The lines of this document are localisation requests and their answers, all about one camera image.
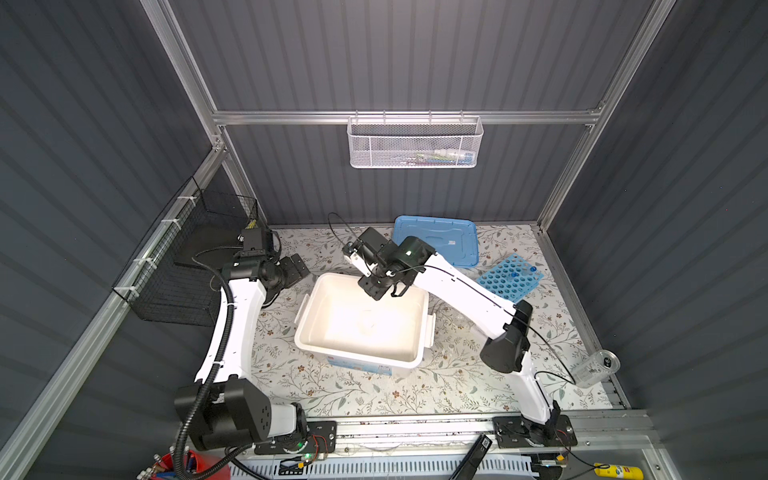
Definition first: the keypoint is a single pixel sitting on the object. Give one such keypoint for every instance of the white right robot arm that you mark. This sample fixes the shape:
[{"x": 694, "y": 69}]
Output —
[{"x": 506, "y": 326}]

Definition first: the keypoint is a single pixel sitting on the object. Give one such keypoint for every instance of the blue plastic box lid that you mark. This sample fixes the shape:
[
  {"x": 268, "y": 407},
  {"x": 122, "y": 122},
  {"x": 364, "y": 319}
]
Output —
[{"x": 455, "y": 239}]

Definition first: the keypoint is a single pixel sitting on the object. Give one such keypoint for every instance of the white wire mesh basket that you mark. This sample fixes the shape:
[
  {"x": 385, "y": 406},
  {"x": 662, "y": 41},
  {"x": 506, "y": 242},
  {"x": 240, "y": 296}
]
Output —
[{"x": 414, "y": 141}]

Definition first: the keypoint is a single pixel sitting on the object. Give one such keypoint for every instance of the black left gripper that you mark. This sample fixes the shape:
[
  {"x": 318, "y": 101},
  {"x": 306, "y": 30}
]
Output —
[{"x": 291, "y": 275}]

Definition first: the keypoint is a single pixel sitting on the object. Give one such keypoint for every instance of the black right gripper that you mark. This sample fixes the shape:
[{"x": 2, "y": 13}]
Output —
[{"x": 373, "y": 292}]

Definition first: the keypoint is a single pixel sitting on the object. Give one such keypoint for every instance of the black wire wall basket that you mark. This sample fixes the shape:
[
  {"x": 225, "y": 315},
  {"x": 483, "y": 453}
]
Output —
[{"x": 168, "y": 280}]

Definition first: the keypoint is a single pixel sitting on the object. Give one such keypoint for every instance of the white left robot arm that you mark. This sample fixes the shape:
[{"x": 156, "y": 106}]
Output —
[{"x": 223, "y": 412}]

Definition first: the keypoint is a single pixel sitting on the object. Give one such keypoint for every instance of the white plastic storage bin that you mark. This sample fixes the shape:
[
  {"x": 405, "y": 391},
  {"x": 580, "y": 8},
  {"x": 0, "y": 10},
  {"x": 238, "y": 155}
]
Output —
[{"x": 349, "y": 329}]

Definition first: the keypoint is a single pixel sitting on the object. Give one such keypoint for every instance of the blue test tube rack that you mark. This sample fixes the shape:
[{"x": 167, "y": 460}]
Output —
[{"x": 510, "y": 279}]

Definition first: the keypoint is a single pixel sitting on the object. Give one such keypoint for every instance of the black flat device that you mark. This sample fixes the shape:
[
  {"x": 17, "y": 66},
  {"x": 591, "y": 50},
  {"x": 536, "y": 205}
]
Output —
[{"x": 468, "y": 466}]

